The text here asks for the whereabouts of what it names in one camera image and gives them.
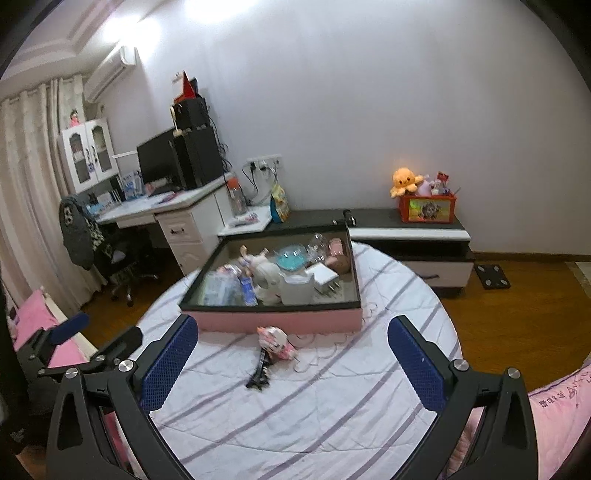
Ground white wall air conditioner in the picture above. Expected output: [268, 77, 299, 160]
[83, 45, 139, 104]

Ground teal round lid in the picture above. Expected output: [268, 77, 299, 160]
[276, 247, 308, 273]

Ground black and white low cabinet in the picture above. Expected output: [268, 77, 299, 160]
[272, 208, 476, 296]

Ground black floor scale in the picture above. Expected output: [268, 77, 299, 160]
[475, 263, 512, 291]

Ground blue and gold box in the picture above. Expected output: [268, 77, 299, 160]
[238, 272, 259, 306]

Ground white handheld device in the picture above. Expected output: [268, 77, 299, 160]
[279, 272, 317, 303]

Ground white astronaut figure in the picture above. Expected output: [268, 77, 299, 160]
[252, 263, 284, 303]

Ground white desk with drawers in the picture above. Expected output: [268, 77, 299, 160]
[95, 173, 234, 278]

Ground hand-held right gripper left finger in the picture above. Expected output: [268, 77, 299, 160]
[46, 315, 204, 480]

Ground red and white paper bag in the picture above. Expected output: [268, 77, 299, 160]
[172, 71, 199, 102]

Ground red storage box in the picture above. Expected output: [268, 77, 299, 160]
[398, 193, 458, 224]

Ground clear glass bottle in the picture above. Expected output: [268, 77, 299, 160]
[307, 234, 331, 259]

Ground clear bottle orange cap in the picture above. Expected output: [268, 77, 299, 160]
[227, 178, 247, 217]

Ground white wall power outlet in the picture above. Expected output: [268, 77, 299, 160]
[246, 155, 282, 171]

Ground blue boxes on desk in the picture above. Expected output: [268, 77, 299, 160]
[117, 171, 141, 201]

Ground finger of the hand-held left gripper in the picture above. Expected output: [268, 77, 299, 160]
[79, 326, 143, 374]
[18, 311, 89, 374]

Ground blue snack bag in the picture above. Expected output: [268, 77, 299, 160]
[270, 182, 291, 223]

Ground black computer tower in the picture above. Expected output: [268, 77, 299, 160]
[173, 124, 226, 190]

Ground orange octopus plush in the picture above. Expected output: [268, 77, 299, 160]
[390, 167, 424, 199]

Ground pink bedding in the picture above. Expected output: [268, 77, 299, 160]
[9, 291, 93, 370]

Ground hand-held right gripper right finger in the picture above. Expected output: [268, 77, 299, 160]
[387, 315, 541, 480]

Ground beige curtain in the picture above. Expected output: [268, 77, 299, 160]
[0, 76, 109, 319]

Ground black box on tower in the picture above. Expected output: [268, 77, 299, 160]
[173, 95, 208, 132]

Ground pink embroidered blanket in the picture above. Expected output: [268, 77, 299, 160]
[443, 362, 591, 480]

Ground black computer monitor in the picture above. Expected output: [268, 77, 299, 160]
[136, 128, 178, 188]

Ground dark clothes on chair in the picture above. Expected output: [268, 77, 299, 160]
[60, 195, 114, 271]

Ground pink block cat figurine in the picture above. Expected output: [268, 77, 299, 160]
[256, 325, 298, 361]

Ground black tower-shaped clip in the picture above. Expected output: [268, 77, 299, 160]
[245, 348, 273, 393]

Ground pink box with black rim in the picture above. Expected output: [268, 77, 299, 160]
[179, 224, 365, 333]

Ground patterned floor rug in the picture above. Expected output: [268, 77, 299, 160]
[566, 261, 591, 296]

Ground clear plastic box green label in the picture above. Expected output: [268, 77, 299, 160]
[196, 270, 245, 305]

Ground black office chair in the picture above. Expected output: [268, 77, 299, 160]
[95, 226, 160, 308]

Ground white glass-door cabinet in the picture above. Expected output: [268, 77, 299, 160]
[56, 117, 122, 195]

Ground white charger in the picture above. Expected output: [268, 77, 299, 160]
[307, 263, 341, 296]

